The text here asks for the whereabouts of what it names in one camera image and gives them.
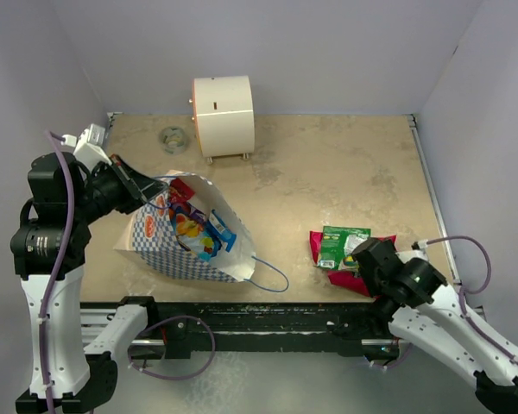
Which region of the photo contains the red chips bag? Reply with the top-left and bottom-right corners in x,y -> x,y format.
308,230 -> 398,298

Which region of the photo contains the clear tape roll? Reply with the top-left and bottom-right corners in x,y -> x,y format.
159,126 -> 189,155

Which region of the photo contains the blue checkered paper bag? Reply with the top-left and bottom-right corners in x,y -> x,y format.
113,169 -> 290,294

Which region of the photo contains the blue gummy candy bag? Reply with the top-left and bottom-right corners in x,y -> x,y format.
172,213 -> 220,262

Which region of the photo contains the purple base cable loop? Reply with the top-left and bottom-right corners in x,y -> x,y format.
127,315 -> 218,381

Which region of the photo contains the white cylindrical box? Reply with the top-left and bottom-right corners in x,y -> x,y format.
189,76 -> 255,164

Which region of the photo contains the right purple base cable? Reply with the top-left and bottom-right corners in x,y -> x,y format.
369,338 -> 415,372

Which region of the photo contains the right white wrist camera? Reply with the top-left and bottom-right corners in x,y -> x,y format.
411,239 -> 429,261

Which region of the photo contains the blue snack bar wrapper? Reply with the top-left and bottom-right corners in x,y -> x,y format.
208,210 -> 237,252

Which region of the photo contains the purple snack packet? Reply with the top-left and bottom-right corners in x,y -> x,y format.
186,204 -> 207,225

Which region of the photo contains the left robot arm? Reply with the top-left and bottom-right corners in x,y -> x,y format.
10,152 -> 167,413

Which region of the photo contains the red orange snack packet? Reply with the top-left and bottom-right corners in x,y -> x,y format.
168,179 -> 195,210

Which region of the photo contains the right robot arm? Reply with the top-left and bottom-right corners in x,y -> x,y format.
351,238 -> 518,413

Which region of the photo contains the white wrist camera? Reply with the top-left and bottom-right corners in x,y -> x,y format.
411,239 -> 429,261
61,123 -> 112,170

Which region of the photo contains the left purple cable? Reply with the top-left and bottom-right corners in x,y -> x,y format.
44,129 -> 77,414

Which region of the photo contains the green snack bag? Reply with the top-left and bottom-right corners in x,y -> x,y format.
317,226 -> 371,271

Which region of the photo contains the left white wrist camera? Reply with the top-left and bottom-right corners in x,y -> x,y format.
61,123 -> 112,170

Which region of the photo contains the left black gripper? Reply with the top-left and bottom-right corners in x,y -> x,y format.
71,153 -> 168,223

